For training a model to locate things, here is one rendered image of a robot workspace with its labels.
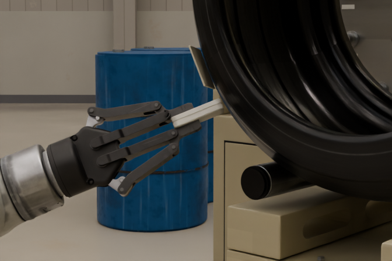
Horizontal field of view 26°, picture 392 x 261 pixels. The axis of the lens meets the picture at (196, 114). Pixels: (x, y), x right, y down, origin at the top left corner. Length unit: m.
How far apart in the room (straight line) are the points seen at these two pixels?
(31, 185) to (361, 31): 0.89
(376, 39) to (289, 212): 0.72
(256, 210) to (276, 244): 0.05
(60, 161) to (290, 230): 0.31
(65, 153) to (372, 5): 0.85
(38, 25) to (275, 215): 11.20
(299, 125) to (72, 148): 0.29
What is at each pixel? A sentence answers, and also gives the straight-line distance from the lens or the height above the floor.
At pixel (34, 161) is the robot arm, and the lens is 1.10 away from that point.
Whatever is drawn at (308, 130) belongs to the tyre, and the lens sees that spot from 1.03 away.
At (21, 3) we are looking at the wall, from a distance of 12.28.
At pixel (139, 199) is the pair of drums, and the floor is 0.18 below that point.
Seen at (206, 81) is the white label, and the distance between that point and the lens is 1.14.
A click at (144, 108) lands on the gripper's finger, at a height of 0.99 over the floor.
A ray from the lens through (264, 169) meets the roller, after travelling 1.10.
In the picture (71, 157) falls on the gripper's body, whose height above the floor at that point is 0.93.
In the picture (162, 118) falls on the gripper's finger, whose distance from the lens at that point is 1.12.
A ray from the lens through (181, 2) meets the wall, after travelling 12.00.
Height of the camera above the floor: 1.10
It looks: 6 degrees down
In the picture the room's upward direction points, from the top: straight up
